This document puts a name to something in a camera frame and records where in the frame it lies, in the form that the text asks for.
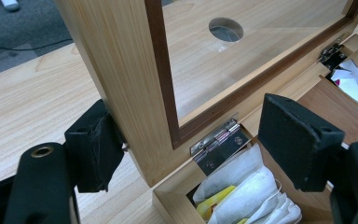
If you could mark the white rounded object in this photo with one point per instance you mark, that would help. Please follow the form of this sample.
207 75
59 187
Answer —
10 4

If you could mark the white tea bag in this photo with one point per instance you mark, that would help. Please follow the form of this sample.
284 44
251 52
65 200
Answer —
248 199
289 213
230 174

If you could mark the wooden box lid with window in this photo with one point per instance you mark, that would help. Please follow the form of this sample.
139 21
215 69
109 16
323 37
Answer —
121 77

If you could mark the yellow tea packet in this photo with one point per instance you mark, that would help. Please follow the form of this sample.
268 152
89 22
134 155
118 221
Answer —
213 203

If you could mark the white paper packets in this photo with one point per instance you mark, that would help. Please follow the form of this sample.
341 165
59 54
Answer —
354 87

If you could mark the metal hinge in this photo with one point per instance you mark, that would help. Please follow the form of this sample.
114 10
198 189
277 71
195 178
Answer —
332 56
217 149

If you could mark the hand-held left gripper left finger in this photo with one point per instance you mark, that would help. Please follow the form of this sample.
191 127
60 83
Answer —
96 152

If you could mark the wooden tea box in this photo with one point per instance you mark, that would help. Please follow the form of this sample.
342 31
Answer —
341 109

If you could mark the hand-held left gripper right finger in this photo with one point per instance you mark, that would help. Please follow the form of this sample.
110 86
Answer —
295 140

